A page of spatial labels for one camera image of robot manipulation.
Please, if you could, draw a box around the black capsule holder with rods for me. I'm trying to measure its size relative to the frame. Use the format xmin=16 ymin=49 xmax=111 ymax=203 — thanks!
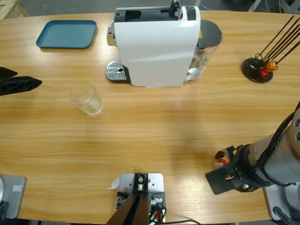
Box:
xmin=241 ymin=15 xmax=300 ymax=83

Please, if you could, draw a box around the arm grey base plate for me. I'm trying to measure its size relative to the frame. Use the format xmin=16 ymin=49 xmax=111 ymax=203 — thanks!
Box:
xmin=0 ymin=175 xmax=27 ymax=219
xmin=262 ymin=184 xmax=300 ymax=221

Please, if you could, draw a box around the white paper tab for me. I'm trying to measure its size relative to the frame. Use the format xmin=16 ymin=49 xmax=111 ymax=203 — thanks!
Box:
xmin=107 ymin=176 xmax=120 ymax=190

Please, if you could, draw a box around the clear glass cup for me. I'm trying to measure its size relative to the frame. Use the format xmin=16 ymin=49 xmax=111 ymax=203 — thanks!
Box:
xmin=68 ymin=82 xmax=104 ymax=116

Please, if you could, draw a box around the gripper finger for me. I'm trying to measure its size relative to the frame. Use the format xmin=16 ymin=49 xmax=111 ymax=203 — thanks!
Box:
xmin=0 ymin=75 xmax=43 ymax=96
xmin=0 ymin=67 xmax=19 ymax=80

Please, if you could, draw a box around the white mount block dark post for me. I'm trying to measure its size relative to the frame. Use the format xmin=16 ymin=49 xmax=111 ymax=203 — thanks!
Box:
xmin=105 ymin=172 xmax=167 ymax=225

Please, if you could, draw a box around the black cable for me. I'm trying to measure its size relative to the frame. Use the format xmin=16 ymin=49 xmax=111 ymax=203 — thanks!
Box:
xmin=273 ymin=206 xmax=295 ymax=225
xmin=0 ymin=200 xmax=10 ymax=220
xmin=164 ymin=219 xmax=204 ymax=225

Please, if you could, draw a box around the coffee machine drip tray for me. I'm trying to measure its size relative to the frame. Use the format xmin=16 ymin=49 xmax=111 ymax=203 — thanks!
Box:
xmin=105 ymin=60 xmax=131 ymax=84

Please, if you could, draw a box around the white capsule coffee machine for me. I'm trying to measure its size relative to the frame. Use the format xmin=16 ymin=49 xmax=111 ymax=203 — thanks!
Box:
xmin=106 ymin=6 xmax=202 ymax=89

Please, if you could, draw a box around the grey coffee machine lever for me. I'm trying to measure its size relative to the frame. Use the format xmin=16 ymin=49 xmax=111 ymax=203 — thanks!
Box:
xmin=169 ymin=0 xmax=182 ymax=18

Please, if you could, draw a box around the teal plastic tray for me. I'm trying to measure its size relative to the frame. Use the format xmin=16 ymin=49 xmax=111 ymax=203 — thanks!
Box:
xmin=35 ymin=20 xmax=98 ymax=50

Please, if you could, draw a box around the grey metal frame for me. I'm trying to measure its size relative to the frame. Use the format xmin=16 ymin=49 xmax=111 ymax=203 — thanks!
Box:
xmin=248 ymin=0 xmax=300 ymax=14

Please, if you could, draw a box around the clear water tank black lid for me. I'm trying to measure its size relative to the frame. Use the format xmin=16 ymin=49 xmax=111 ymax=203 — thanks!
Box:
xmin=185 ymin=20 xmax=223 ymax=82

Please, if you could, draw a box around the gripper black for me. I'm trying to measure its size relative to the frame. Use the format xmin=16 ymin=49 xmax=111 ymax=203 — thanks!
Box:
xmin=215 ymin=144 xmax=260 ymax=193

